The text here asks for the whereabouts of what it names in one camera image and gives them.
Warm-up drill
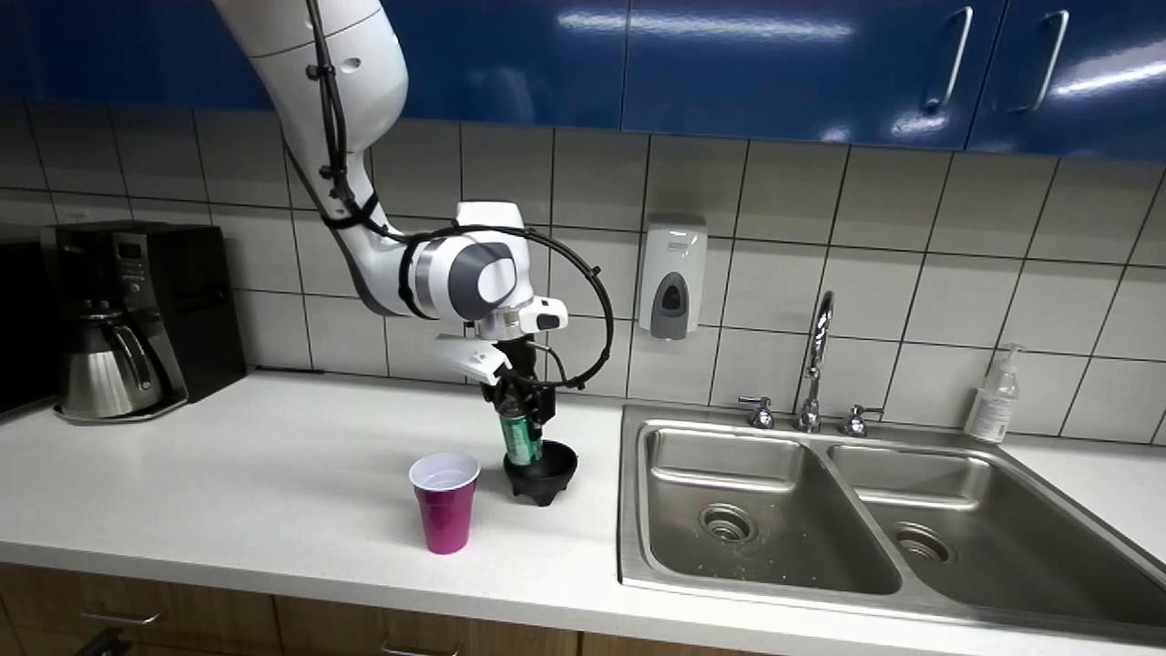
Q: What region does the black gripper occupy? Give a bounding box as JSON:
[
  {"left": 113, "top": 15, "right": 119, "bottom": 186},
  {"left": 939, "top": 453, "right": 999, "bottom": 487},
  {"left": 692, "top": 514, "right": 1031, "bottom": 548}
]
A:
[{"left": 481, "top": 334, "right": 563, "bottom": 445}]

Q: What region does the green soda can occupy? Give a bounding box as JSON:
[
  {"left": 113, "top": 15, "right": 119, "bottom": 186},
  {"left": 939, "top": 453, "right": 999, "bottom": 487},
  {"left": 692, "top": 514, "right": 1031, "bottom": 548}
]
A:
[{"left": 495, "top": 410, "right": 545, "bottom": 473}]

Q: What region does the black bowl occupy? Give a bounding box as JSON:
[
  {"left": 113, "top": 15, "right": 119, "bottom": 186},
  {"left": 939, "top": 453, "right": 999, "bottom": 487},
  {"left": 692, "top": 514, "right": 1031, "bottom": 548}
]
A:
[{"left": 500, "top": 437, "right": 582, "bottom": 510}]

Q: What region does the pink plastic cup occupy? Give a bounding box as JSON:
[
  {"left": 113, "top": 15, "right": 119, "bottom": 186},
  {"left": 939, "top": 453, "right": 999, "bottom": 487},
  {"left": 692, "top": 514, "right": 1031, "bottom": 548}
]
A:
[{"left": 403, "top": 447, "right": 486, "bottom": 557}]

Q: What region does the chrome faucet knob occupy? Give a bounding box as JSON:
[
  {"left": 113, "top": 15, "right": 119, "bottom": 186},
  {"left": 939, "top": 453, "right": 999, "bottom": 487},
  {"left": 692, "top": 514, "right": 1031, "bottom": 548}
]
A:
[
  {"left": 735, "top": 394, "right": 784, "bottom": 434},
  {"left": 838, "top": 400, "right": 889, "bottom": 441}
]

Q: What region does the stainless steel double sink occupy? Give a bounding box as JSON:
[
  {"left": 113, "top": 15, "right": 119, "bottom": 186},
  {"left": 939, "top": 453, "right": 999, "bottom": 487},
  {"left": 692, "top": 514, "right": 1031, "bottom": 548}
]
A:
[{"left": 614, "top": 400, "right": 1166, "bottom": 648}]

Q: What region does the chrome sink faucet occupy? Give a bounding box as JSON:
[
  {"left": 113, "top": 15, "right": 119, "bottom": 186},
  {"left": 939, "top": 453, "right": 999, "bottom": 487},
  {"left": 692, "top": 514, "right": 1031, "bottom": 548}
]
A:
[{"left": 789, "top": 287, "right": 838, "bottom": 437}]

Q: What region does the black coffee maker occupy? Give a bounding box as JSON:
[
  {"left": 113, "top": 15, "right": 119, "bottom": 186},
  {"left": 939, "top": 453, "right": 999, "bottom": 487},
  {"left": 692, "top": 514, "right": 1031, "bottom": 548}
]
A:
[{"left": 39, "top": 219, "right": 250, "bottom": 425}]

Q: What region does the wooden lower cabinet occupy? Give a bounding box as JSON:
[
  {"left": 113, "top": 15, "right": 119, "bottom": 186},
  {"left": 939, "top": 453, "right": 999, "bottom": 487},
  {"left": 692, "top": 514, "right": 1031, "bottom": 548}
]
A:
[{"left": 0, "top": 563, "right": 760, "bottom": 656}]

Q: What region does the blue upper cabinet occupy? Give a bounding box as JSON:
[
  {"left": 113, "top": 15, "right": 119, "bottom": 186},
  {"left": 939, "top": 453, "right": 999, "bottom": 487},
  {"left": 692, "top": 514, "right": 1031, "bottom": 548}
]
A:
[{"left": 0, "top": 0, "right": 1166, "bottom": 167}]

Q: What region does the steel coffee carafe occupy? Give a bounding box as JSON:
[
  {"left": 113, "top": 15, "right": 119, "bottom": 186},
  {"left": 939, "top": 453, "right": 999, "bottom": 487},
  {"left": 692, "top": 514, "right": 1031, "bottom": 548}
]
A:
[{"left": 56, "top": 301, "right": 166, "bottom": 423}]

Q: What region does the clear spray bottle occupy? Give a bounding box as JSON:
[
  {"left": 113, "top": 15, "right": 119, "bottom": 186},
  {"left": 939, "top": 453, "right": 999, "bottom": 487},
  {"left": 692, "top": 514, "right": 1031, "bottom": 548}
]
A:
[{"left": 961, "top": 342, "right": 1023, "bottom": 447}]

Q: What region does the black countertop appliance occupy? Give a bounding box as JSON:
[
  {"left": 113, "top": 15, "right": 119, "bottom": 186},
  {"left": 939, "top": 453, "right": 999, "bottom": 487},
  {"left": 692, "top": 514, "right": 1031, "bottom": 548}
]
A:
[{"left": 0, "top": 237, "right": 64, "bottom": 423}]

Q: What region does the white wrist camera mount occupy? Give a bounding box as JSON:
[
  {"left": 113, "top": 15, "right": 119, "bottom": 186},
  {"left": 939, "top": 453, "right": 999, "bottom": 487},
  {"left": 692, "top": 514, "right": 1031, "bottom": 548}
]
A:
[{"left": 429, "top": 334, "right": 518, "bottom": 390}]

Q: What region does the white wall soap dispenser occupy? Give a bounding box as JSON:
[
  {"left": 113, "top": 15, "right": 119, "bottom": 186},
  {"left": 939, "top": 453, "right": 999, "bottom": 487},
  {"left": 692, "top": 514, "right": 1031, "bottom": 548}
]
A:
[{"left": 633, "top": 216, "right": 712, "bottom": 342}]

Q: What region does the silver upper cabinet handle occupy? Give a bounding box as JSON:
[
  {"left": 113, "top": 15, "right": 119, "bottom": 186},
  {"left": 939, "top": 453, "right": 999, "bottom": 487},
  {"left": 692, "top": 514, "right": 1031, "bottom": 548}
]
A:
[
  {"left": 1023, "top": 7, "right": 1076, "bottom": 120},
  {"left": 917, "top": 4, "right": 979, "bottom": 120}
]

